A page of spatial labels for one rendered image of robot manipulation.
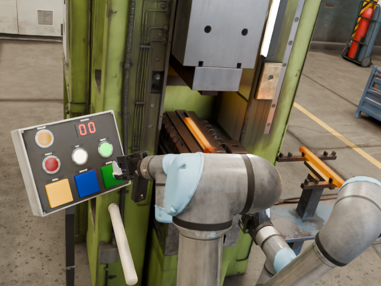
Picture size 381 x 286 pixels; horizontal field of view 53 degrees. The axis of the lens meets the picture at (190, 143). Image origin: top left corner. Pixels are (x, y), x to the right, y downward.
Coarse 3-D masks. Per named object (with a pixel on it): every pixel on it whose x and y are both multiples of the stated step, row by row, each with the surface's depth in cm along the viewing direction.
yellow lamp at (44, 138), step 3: (42, 132) 120; (45, 132) 120; (39, 135) 119; (42, 135) 119; (45, 135) 120; (48, 135) 121; (39, 138) 119; (42, 138) 119; (45, 138) 120; (48, 138) 121; (51, 138) 121; (39, 141) 119; (42, 141) 119; (45, 141) 120; (48, 141) 121; (42, 144) 119; (45, 144) 120; (48, 144) 121
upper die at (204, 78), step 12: (180, 72) 158; (192, 72) 146; (204, 72) 145; (216, 72) 147; (228, 72) 148; (240, 72) 150; (192, 84) 146; (204, 84) 147; (216, 84) 149; (228, 84) 151
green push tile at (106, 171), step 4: (112, 164) 135; (100, 168) 132; (104, 168) 133; (108, 168) 134; (112, 168) 135; (104, 172) 133; (108, 172) 134; (112, 172) 135; (104, 176) 133; (108, 176) 134; (112, 176) 135; (104, 180) 133; (108, 180) 133; (112, 180) 134; (116, 180) 136; (120, 180) 137; (104, 184) 133; (108, 184) 133; (112, 184) 134; (116, 184) 136
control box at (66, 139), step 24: (72, 120) 127; (96, 120) 133; (24, 144) 116; (72, 144) 126; (96, 144) 132; (120, 144) 139; (24, 168) 119; (72, 168) 126; (96, 168) 132; (72, 192) 125; (96, 192) 131
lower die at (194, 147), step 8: (168, 112) 195; (176, 112) 196; (192, 112) 199; (176, 120) 188; (184, 120) 187; (200, 120) 191; (168, 128) 181; (176, 128) 180; (184, 128) 181; (200, 128) 183; (168, 136) 177; (184, 136) 174; (192, 136) 175; (208, 136) 177; (176, 144) 168; (184, 144) 169; (192, 144) 168; (200, 144) 167; (216, 144) 171; (176, 152) 167; (184, 152) 163; (192, 152) 162; (224, 152) 167
